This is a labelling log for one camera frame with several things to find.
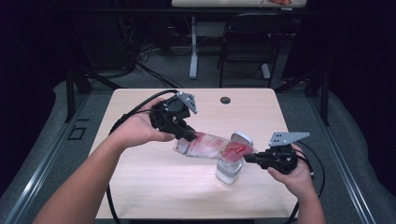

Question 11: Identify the red white spouted refill pouch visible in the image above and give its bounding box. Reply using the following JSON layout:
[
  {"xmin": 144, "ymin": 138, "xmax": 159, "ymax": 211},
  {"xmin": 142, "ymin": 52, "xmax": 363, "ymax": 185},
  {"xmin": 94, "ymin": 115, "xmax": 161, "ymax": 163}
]
[{"xmin": 173, "ymin": 131, "xmax": 258, "ymax": 164}]

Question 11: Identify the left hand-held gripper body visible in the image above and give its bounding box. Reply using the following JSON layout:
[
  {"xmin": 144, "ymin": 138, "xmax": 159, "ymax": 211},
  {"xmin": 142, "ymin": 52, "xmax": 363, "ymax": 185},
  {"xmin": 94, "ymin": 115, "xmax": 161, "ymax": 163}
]
[{"xmin": 149, "ymin": 91, "xmax": 199, "ymax": 135}]

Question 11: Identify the person's right hand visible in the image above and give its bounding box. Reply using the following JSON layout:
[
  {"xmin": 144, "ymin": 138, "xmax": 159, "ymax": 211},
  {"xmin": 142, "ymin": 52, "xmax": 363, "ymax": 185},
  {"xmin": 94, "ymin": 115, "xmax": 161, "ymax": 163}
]
[{"xmin": 267, "ymin": 144, "xmax": 316, "ymax": 200}]

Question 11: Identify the white cup with handle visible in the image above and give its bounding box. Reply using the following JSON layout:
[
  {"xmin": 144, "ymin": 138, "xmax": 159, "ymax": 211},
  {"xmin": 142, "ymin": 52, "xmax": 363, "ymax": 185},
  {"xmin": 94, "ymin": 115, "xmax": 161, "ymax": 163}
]
[{"xmin": 215, "ymin": 131, "xmax": 255, "ymax": 185}]

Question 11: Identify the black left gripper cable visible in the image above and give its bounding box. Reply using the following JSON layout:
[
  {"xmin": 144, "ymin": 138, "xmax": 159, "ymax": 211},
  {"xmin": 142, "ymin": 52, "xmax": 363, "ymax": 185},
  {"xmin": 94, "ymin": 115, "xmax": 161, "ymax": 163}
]
[{"xmin": 106, "ymin": 89, "xmax": 179, "ymax": 224}]

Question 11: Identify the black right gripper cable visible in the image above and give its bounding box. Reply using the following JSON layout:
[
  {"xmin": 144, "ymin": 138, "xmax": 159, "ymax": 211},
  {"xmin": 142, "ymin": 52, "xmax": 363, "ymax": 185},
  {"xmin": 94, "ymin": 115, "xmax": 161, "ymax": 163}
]
[{"xmin": 285, "ymin": 141, "xmax": 325, "ymax": 224}]

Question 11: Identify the aluminium floor rail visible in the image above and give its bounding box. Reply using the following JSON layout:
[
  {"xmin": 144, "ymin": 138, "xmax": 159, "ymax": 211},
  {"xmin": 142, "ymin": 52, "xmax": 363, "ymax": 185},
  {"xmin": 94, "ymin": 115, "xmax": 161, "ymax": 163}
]
[
  {"xmin": 3, "ymin": 92, "xmax": 92, "ymax": 224},
  {"xmin": 306, "ymin": 96, "xmax": 377, "ymax": 224}
]

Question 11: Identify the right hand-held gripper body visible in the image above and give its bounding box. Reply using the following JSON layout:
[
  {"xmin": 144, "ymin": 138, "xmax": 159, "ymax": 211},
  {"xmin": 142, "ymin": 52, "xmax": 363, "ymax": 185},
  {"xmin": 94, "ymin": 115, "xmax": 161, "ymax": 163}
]
[{"xmin": 259, "ymin": 132, "xmax": 311, "ymax": 175}]

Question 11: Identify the white desk with metal legs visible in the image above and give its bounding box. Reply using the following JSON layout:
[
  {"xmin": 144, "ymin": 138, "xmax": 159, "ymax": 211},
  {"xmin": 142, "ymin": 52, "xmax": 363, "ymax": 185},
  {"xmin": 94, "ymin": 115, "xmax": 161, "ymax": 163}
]
[{"xmin": 171, "ymin": 0, "xmax": 306, "ymax": 80}]

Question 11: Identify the bundle of floor cables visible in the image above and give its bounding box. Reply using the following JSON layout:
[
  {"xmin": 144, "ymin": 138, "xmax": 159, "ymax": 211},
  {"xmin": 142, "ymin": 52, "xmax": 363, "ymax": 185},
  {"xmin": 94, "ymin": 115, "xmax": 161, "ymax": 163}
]
[{"xmin": 134, "ymin": 43, "xmax": 185, "ymax": 90}]

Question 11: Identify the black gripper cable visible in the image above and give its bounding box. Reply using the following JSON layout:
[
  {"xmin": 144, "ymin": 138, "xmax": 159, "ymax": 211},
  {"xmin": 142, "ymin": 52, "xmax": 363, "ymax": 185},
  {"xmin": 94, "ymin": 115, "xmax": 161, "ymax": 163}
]
[
  {"xmin": 106, "ymin": 89, "xmax": 179, "ymax": 224},
  {"xmin": 285, "ymin": 141, "xmax": 325, "ymax": 224}
]

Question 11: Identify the person's left hand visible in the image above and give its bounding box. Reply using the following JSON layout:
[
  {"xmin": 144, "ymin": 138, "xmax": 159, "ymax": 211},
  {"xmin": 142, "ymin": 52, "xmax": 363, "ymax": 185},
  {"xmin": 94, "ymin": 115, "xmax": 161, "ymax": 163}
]
[{"xmin": 108, "ymin": 97, "xmax": 176, "ymax": 148}]

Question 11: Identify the black folding chair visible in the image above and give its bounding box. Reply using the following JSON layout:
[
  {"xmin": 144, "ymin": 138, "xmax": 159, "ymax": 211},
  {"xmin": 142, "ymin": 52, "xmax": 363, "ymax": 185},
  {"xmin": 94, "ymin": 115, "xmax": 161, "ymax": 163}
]
[{"xmin": 218, "ymin": 12, "xmax": 295, "ymax": 89}]

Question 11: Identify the black metal stand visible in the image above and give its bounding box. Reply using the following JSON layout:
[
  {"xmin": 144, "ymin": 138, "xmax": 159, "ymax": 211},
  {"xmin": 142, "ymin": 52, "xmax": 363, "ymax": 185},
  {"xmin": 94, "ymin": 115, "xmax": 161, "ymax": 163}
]
[
  {"xmin": 64, "ymin": 62, "xmax": 123, "ymax": 124},
  {"xmin": 274, "ymin": 66, "xmax": 331, "ymax": 127}
]

